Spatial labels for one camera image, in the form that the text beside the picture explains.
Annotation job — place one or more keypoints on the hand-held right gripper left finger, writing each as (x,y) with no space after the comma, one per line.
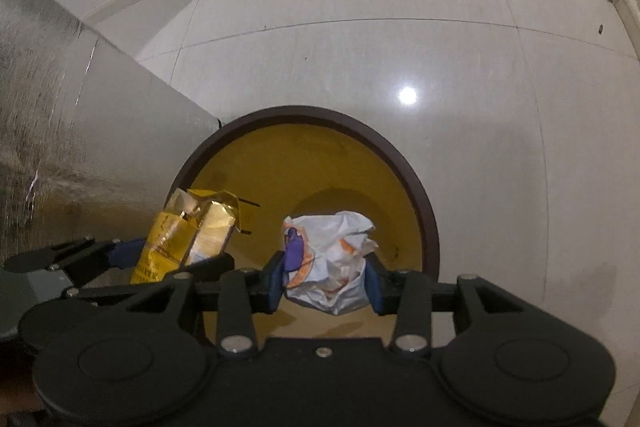
(274,282)

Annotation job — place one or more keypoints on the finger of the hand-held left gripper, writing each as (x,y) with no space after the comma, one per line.
(212,267)
(125,254)

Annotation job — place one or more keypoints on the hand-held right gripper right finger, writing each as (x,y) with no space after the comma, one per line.
(375,284)

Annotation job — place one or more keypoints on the yellow snack packet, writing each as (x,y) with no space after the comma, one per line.
(170,237)

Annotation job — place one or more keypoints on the white paper bag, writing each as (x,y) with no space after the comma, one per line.
(330,257)

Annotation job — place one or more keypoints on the brown-rimmed round trash bin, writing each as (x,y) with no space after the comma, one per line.
(325,157)

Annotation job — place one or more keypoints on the silver embossed appliance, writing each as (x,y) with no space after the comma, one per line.
(75,132)

